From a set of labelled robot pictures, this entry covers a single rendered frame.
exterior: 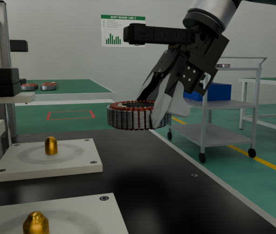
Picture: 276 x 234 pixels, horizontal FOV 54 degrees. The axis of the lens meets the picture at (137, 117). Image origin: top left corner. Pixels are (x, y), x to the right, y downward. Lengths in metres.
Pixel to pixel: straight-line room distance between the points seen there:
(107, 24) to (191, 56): 5.21
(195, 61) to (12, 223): 0.35
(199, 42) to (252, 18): 6.50
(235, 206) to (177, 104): 0.18
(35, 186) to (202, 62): 0.32
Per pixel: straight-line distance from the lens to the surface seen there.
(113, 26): 5.67
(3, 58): 0.64
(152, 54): 5.82
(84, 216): 0.28
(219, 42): 0.51
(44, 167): 0.41
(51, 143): 0.46
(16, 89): 0.45
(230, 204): 0.34
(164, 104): 0.41
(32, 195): 0.36
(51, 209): 0.30
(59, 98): 1.79
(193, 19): 0.49
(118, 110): 0.44
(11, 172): 0.41
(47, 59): 5.54
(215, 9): 0.49
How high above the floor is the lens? 0.92
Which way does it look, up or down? 11 degrees down
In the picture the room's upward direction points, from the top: straight up
